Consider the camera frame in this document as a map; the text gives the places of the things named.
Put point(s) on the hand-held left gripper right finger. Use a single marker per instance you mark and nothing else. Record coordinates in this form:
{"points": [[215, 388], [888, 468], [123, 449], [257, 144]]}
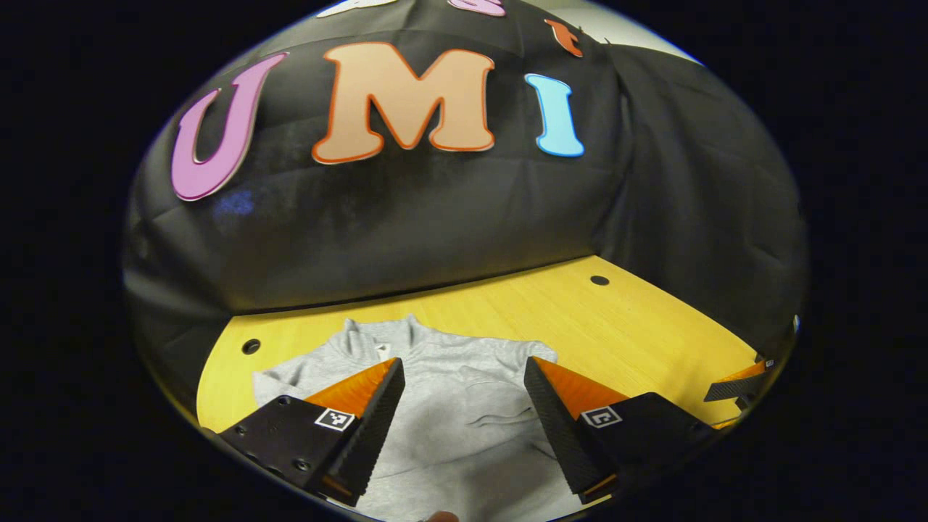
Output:
{"points": [[558, 428]]}

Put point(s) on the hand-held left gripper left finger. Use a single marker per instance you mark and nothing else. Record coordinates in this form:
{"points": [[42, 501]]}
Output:
{"points": [[373, 435]]}

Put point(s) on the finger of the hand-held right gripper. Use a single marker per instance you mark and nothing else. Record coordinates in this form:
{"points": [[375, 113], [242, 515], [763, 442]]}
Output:
{"points": [[732, 389]]}

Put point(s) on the grey zip-neck sweatshirt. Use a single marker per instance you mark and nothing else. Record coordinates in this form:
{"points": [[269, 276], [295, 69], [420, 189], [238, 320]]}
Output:
{"points": [[464, 406]]}

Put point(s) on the black backdrop cloth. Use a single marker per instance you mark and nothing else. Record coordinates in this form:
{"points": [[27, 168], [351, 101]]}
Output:
{"points": [[435, 217]]}

